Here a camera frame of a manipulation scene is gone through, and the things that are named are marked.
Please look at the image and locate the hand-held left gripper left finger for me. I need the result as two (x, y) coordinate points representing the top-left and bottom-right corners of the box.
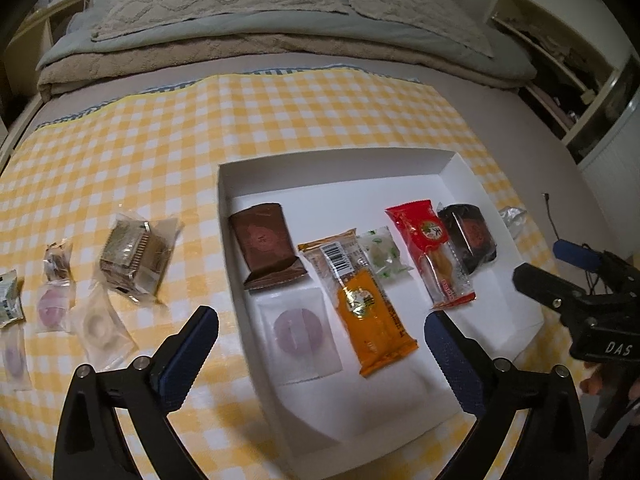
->
(54, 305), (221, 480)

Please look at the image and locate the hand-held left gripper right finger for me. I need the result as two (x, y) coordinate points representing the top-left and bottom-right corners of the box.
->
(424, 310), (591, 480)

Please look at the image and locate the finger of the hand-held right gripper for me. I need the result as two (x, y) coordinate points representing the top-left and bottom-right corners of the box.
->
(512, 262), (588, 313)

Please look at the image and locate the white cardboard box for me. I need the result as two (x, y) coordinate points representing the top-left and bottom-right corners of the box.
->
(217, 147), (547, 461)

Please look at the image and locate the black snack packet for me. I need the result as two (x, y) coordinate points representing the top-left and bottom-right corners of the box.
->
(436, 202), (500, 277)

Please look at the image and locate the orange snack packet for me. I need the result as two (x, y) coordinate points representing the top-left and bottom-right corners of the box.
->
(297, 228), (418, 378)

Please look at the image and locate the white round snack clear packet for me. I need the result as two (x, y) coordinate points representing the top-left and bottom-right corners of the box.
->
(67, 287), (141, 368)

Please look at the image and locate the mooncake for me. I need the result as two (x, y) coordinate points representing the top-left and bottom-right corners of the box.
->
(92, 212), (185, 306)

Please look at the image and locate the purple round snack clear packet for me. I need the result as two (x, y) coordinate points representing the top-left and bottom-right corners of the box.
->
(255, 285), (345, 386)
(0, 327), (33, 391)
(35, 280), (76, 335)

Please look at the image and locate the red snack packet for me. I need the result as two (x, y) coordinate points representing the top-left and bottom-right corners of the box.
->
(385, 199), (476, 309)

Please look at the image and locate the white-green candy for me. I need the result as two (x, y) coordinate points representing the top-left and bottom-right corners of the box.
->
(359, 225), (415, 281)

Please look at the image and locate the brown mooncake packet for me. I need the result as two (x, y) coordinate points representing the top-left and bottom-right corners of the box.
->
(228, 202), (308, 292)

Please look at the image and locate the small dark snack packet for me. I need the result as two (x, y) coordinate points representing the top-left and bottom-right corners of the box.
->
(42, 240), (75, 283)

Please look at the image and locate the green-white candy packet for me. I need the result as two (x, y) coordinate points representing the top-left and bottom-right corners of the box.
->
(0, 269), (26, 331)

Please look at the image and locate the person's right hand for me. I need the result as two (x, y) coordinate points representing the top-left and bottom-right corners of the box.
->
(580, 364), (608, 397)

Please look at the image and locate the crumpled clear wrapper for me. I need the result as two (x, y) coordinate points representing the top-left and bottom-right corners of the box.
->
(497, 205), (528, 238)

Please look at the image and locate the white shelf unit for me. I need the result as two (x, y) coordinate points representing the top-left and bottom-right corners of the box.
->
(487, 0), (640, 161)

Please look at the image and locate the yellow checked mat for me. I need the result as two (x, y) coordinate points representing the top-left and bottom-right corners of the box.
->
(0, 67), (591, 480)

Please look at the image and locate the pile of cloths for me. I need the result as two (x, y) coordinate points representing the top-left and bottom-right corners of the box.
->
(500, 0), (616, 76)

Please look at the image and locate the beige blanket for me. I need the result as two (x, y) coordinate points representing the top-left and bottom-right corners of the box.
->
(37, 35), (531, 101)

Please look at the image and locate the beige quilted pillow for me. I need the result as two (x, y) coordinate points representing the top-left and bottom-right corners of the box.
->
(91, 0), (351, 43)
(312, 0), (496, 58)

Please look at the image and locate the blue-grey duvet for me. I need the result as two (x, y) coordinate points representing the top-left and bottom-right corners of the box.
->
(36, 7), (536, 91)

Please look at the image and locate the black cable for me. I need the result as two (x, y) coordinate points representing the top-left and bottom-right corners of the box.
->
(542, 191), (601, 291)

